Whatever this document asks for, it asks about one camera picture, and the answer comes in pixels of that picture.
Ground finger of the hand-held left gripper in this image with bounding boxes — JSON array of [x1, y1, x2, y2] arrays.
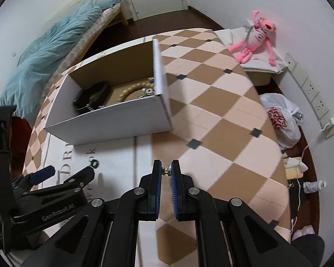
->
[[12, 165, 57, 198], [19, 165, 96, 201]]

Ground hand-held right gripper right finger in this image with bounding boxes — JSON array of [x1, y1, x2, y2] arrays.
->
[[171, 159, 314, 267]]

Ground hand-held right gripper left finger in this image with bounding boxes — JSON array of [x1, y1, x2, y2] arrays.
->
[[21, 159, 163, 267]]

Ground white cardboard box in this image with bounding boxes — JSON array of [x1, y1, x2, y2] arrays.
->
[[45, 39, 173, 146]]

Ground silver charm bracelet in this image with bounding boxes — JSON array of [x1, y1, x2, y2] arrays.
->
[[82, 103, 105, 111]]

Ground black smart band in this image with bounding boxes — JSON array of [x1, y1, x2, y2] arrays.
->
[[73, 81, 110, 114]]

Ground wooden bead bracelet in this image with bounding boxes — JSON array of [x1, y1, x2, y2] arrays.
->
[[117, 78, 155, 102]]

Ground chunky silver chain bracelet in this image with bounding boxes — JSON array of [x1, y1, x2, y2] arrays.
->
[[141, 85, 156, 98]]

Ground red bed skirt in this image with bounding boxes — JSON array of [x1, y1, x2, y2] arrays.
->
[[11, 117, 31, 156]]

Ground checkered tablecloth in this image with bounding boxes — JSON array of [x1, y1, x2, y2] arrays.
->
[[22, 28, 293, 267]]

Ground pale yellow pouch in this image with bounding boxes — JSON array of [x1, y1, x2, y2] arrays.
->
[[284, 157, 309, 180]]

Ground blue duvet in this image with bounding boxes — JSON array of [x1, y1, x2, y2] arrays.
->
[[0, 0, 123, 117]]

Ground white plastic bag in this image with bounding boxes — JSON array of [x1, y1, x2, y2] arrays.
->
[[259, 93, 304, 151]]

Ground white fuzzy cloth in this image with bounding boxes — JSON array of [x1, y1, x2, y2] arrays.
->
[[292, 225, 315, 241]]

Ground small white bottle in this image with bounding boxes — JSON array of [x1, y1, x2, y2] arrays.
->
[[303, 181, 327, 194]]

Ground person's dark fleece pants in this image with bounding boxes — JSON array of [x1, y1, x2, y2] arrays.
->
[[291, 235, 325, 267]]

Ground brown cardboard carton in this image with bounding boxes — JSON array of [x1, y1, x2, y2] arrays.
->
[[246, 71, 272, 87]]

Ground patterned mattress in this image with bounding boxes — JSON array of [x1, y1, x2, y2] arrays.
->
[[45, 1, 121, 89]]

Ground white charger plug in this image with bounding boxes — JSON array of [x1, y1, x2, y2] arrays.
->
[[320, 118, 334, 131]]

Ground pink plush toy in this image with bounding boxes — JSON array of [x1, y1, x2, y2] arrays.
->
[[228, 10, 277, 67]]

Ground white cable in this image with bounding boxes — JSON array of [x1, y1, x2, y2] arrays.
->
[[291, 142, 314, 231]]

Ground wooden bed frame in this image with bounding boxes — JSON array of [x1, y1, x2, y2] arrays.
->
[[81, 4, 128, 59]]

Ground white wall socket strip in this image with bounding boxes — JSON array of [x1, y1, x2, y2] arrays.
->
[[284, 52, 334, 140]]

